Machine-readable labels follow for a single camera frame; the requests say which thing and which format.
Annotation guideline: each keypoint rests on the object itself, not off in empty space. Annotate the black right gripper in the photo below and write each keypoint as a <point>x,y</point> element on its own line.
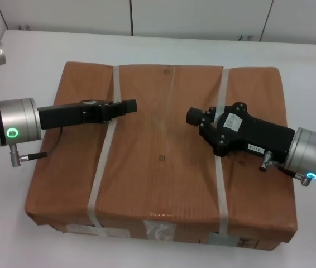
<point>247,134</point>

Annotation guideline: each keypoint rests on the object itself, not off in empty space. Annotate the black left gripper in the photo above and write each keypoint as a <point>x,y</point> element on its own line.
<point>63,115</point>

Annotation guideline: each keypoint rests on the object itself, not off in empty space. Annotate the brown cardboard box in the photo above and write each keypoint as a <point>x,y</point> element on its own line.
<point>160,184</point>

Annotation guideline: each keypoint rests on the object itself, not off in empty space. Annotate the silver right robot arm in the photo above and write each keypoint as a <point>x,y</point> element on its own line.
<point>311,156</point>

